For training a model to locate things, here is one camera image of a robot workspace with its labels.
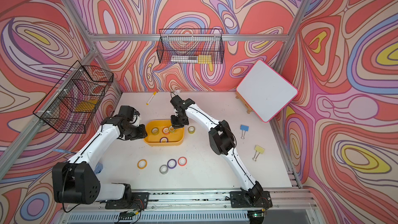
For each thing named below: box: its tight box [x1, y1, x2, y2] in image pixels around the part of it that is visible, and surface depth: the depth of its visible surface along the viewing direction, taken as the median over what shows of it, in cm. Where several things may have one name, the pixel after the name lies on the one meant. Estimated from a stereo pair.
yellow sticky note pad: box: [253, 144, 265, 154], surface depth 92 cm
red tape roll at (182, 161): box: [177, 156, 188, 167], surface depth 88 cm
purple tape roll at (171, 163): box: [166, 158, 178, 170], surface depth 86 cm
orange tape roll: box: [137, 159, 148, 170], surface depth 86 cm
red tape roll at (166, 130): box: [162, 126, 170, 135], surface depth 98 cm
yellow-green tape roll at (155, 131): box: [151, 127, 160, 136], surface depth 98 cm
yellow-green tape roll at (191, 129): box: [187, 126, 196, 135], surface depth 100 cm
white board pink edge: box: [236, 59, 299, 123], surface depth 99 cm
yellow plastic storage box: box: [143, 119, 186, 147], surface depth 96 cm
